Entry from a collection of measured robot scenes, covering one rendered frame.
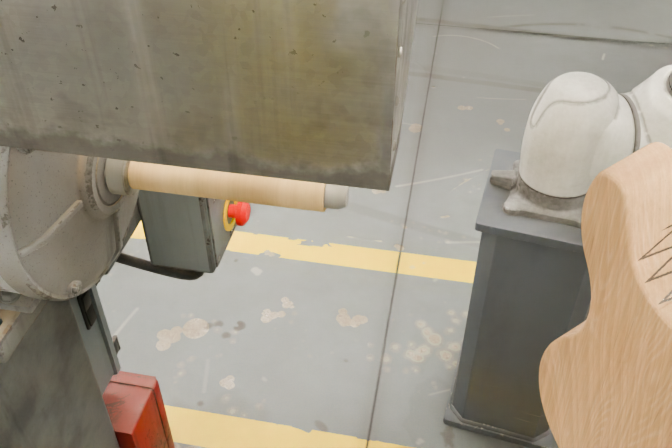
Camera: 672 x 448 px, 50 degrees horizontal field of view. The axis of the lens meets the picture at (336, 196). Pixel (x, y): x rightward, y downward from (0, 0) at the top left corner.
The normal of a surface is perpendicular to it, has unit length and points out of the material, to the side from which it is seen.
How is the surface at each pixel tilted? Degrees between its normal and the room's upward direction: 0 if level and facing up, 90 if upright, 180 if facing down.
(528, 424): 90
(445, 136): 0
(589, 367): 100
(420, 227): 0
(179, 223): 90
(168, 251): 90
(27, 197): 78
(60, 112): 90
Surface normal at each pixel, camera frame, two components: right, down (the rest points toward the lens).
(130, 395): 0.00, -0.78
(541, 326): -0.31, 0.60
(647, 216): 0.44, 0.36
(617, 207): -0.86, 0.44
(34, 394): 0.98, 0.11
